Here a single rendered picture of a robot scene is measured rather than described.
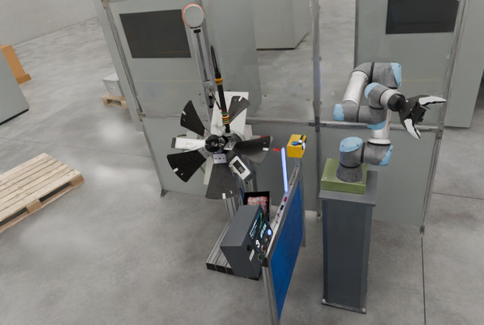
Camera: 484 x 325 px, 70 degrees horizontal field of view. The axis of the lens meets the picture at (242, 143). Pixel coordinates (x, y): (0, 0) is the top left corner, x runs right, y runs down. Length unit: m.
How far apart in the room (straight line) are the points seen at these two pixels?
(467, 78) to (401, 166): 1.90
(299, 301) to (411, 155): 1.36
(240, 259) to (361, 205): 0.81
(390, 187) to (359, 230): 0.96
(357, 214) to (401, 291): 0.98
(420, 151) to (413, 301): 1.06
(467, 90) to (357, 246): 2.82
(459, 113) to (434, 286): 2.36
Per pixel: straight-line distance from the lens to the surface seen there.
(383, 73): 1.88
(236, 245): 1.46
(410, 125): 1.37
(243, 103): 2.20
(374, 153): 1.93
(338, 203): 2.05
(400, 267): 3.05
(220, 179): 2.19
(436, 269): 3.11
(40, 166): 5.15
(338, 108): 1.58
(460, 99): 4.66
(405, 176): 2.98
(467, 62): 4.51
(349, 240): 2.24
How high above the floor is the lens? 2.31
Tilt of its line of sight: 31 degrees down
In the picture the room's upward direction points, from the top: 9 degrees counter-clockwise
